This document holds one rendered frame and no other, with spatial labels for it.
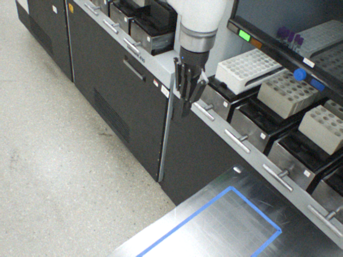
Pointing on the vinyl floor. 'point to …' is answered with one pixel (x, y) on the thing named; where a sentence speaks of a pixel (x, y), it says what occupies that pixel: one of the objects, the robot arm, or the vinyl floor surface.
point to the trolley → (230, 225)
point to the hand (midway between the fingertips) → (185, 106)
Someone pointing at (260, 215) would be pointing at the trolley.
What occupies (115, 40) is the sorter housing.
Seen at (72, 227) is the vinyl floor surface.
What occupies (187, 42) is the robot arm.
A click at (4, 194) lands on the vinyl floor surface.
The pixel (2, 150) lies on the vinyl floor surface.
